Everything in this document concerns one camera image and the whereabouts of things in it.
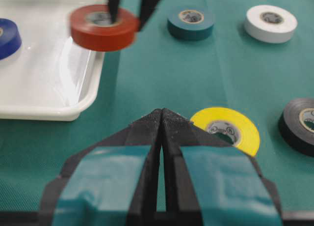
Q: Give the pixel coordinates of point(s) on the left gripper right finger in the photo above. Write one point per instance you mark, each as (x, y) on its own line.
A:
(209, 183)

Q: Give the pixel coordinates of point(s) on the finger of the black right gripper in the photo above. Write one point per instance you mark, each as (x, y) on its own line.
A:
(113, 6)
(147, 8)

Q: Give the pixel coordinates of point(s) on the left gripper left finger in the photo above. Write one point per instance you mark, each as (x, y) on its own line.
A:
(112, 183)

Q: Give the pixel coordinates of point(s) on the red tape roll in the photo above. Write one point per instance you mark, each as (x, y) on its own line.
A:
(91, 28)

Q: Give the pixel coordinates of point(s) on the black tape roll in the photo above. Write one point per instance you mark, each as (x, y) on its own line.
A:
(296, 125)

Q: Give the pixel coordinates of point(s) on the blue tape roll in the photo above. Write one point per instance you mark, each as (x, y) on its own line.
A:
(10, 40)

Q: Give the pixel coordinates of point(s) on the white tape roll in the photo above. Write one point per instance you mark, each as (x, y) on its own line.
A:
(271, 24)

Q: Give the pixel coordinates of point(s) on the teal green tape roll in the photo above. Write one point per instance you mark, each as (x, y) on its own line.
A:
(189, 22)

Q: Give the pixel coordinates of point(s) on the yellow tape roll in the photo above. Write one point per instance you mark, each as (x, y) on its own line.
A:
(240, 129)

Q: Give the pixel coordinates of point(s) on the white plastic tray case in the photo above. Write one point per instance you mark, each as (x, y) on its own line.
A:
(50, 77)

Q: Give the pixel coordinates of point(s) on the green table cloth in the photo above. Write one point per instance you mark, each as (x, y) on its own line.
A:
(229, 69)

